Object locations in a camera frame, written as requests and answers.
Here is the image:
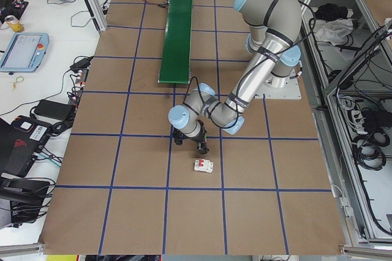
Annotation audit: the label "red and white circuit breaker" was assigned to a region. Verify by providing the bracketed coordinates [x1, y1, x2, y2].
[192, 158, 214, 175]

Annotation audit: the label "green conveyor belt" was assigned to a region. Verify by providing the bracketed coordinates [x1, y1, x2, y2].
[157, 0, 196, 86]

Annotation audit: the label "black power strip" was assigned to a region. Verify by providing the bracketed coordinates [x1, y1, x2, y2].
[67, 67, 90, 109]

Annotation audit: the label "small black power adapter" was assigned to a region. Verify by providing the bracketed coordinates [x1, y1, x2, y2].
[70, 56, 94, 72]

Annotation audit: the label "large black power brick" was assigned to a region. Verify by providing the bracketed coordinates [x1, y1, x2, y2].
[31, 99, 76, 119]

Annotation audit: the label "black laptop with red logo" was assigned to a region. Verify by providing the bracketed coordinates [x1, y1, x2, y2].
[0, 115, 55, 178]

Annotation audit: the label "white power strip with plugs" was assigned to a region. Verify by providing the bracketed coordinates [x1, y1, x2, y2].
[349, 108, 374, 135]

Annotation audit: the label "black docking device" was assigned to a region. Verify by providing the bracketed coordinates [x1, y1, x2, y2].
[0, 177, 56, 229]

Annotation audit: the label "white cloth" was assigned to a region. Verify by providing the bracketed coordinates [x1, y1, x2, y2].
[315, 18, 356, 46]

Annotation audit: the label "black cloth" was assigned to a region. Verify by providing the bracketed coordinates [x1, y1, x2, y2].
[315, 2, 349, 21]

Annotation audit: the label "yellow cup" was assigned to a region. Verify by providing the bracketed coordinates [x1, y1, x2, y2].
[6, 15, 25, 33]

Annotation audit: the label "white square base plate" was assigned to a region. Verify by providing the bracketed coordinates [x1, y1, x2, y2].
[254, 75, 303, 100]

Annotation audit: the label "metal V-shaped frame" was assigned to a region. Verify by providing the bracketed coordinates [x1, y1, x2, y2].
[283, 0, 392, 247]

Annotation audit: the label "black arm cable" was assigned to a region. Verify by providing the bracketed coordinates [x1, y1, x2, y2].
[296, 0, 317, 48]

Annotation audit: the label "coiled black cables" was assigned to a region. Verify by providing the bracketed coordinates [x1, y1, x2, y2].
[351, 131, 390, 170]

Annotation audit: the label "gold key ring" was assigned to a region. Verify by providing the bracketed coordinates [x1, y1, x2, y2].
[11, 76, 26, 91]

